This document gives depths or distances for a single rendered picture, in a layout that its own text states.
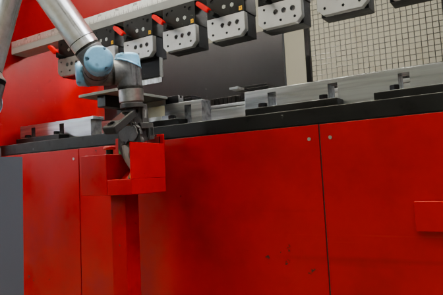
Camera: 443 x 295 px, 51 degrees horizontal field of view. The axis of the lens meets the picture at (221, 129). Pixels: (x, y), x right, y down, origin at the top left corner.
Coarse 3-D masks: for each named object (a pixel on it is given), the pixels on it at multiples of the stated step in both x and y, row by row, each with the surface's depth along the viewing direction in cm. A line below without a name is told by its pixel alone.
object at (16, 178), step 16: (0, 160) 112; (16, 160) 116; (0, 176) 111; (16, 176) 115; (0, 192) 111; (16, 192) 115; (0, 208) 111; (16, 208) 114; (0, 224) 110; (16, 224) 114; (0, 240) 110; (16, 240) 114; (0, 256) 110; (16, 256) 113; (0, 272) 109; (16, 272) 113; (0, 288) 109; (16, 288) 113
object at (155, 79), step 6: (144, 60) 181; (150, 60) 180; (156, 60) 178; (162, 60) 179; (144, 66) 181; (150, 66) 179; (156, 66) 178; (162, 66) 178; (144, 72) 181; (150, 72) 179; (156, 72) 178; (162, 72) 178; (144, 78) 181; (150, 78) 180; (156, 78) 179; (144, 84) 182
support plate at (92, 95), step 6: (108, 90) 153; (114, 90) 151; (78, 96) 161; (84, 96) 159; (90, 96) 159; (96, 96) 159; (144, 96) 164; (150, 96) 165; (156, 96) 168; (162, 96) 170; (144, 102) 177
